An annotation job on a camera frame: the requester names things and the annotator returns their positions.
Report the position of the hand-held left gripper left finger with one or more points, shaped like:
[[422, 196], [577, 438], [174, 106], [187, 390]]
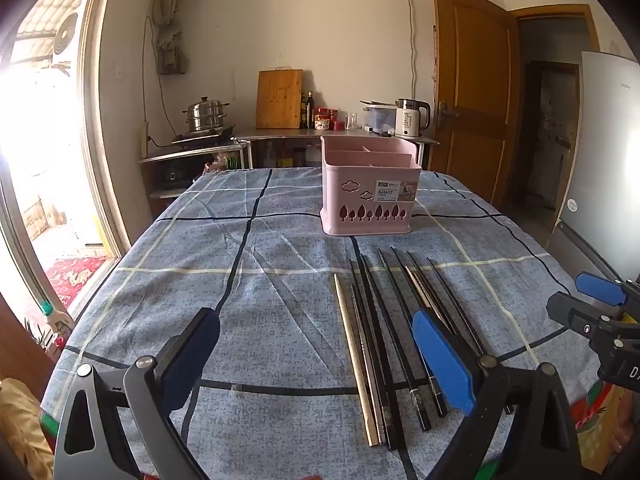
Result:
[[185, 360]]

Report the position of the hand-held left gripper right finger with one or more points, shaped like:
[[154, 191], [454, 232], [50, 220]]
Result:
[[440, 355]]

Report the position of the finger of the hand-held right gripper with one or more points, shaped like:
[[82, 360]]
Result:
[[600, 287], [570, 312]]

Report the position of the row of chopsticks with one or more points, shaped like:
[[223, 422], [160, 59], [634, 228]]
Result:
[[350, 340]]

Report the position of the pink utensil basket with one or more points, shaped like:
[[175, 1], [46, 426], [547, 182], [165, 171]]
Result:
[[350, 195]]

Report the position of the person's right hand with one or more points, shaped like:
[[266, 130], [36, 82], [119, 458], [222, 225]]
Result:
[[626, 430]]

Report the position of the blue checked tablecloth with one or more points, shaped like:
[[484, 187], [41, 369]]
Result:
[[250, 285]]

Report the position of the grey refrigerator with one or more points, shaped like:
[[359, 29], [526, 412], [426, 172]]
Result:
[[600, 160]]

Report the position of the white spray bottle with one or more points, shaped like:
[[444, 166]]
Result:
[[55, 322]]

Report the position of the red patterned rug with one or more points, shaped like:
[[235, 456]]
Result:
[[75, 275]]

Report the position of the yellow bag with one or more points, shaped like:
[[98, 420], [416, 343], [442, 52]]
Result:
[[20, 425]]

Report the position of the black kitchen appliance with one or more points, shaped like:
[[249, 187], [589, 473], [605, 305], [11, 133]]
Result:
[[175, 175]]

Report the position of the low steel rack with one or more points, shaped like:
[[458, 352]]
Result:
[[190, 152]]

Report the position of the black cooktop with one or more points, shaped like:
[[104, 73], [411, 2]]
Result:
[[200, 139]]

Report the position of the beige power strip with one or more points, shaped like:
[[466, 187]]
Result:
[[145, 139]]

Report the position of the yellow label sauce bottle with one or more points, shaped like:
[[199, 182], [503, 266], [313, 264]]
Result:
[[285, 159]]

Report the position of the wooden door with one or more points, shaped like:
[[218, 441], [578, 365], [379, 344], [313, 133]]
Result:
[[475, 90]]

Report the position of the white plastic jug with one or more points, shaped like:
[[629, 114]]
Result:
[[312, 156]]

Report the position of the white electric kettle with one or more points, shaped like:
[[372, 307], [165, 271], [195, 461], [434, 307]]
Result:
[[407, 120]]

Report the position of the clear plastic container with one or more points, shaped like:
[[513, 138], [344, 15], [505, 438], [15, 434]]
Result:
[[377, 117]]

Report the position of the steel steamer pot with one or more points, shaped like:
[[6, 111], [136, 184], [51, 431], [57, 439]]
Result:
[[205, 115]]

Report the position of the clear glass cup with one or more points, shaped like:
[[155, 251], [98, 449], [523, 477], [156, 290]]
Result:
[[352, 121]]

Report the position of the metal kitchen shelf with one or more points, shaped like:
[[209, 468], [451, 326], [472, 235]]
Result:
[[300, 135]]

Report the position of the white ceramic jar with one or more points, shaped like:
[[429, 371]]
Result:
[[322, 122]]

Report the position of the small red jar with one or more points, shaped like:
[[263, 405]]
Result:
[[333, 114]]

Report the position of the green glass bottle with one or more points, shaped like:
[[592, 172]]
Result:
[[303, 112]]

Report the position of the dark oil bottle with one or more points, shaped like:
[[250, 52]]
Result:
[[310, 112]]

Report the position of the wooden cutting board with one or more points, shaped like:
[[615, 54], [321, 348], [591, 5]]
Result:
[[280, 100]]

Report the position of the wrapped air conditioner pipe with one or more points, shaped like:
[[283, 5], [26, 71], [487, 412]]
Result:
[[167, 20]]

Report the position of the outdoor air conditioner unit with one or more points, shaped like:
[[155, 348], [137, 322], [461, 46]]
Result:
[[65, 35]]

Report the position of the white window frame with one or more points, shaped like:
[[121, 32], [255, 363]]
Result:
[[100, 160]]

